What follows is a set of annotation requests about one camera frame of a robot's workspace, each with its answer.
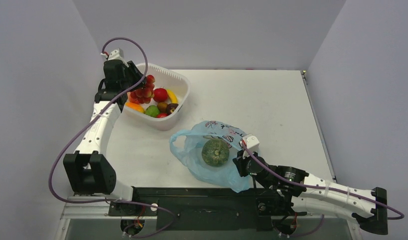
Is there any green fake avocado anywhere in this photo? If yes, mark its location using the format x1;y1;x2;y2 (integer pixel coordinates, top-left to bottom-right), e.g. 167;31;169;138
201;139;230;168

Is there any light blue plastic bag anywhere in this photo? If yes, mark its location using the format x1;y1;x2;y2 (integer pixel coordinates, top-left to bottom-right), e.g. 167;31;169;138
169;120;251;193

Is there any red fake apple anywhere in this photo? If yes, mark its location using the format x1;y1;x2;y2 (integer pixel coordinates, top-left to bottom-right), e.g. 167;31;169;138
153;88;169;103

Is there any small red fake fruit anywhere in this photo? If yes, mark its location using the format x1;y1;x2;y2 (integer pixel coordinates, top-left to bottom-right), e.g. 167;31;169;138
156;113;168;118

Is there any yellow fake fruit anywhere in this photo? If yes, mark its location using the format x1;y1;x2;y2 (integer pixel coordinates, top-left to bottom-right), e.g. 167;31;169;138
166;89;178;104

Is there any dark brown fake fruit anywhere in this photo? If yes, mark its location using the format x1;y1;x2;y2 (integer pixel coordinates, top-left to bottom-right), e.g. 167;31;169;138
165;103;178;115

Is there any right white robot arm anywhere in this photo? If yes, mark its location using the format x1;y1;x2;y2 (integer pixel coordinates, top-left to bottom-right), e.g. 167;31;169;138
233;150;388;235

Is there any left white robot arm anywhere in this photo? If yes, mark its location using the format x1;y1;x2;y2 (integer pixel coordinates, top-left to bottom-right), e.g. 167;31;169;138
63;59;145;215

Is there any orange yellow fake mango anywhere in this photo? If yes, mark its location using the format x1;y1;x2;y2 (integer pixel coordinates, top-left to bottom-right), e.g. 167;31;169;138
125;102;145;114

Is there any green fake fruit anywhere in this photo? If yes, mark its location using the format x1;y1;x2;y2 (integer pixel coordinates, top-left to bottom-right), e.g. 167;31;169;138
144;105;160;118

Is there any brown fake kiwi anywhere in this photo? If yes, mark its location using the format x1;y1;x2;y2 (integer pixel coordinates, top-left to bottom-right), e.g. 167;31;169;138
157;102;168;113

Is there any white plastic basket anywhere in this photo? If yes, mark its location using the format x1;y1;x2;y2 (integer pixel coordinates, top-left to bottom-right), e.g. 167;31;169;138
123;64;190;131

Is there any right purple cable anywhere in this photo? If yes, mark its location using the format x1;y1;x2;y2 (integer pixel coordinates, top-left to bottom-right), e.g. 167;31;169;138
241;141;405;221

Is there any purple cable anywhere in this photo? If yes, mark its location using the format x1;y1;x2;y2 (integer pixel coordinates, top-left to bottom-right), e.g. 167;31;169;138
48;37;175;239
241;141;405;221

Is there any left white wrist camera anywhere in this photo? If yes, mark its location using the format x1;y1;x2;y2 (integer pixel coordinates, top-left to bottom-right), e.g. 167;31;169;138
101;48;128;66

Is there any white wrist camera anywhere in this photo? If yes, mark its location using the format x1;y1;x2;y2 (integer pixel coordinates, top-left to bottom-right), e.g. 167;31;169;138
101;48;128;66
240;133;260;158

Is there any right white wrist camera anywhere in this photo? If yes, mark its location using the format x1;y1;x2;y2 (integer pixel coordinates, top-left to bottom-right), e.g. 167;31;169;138
240;133;260;158

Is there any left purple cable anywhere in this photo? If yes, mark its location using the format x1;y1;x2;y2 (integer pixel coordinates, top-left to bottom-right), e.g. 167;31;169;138
48;37;175;239

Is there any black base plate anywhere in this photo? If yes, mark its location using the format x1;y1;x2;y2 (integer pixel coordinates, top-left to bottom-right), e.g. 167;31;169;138
98;186;324;232

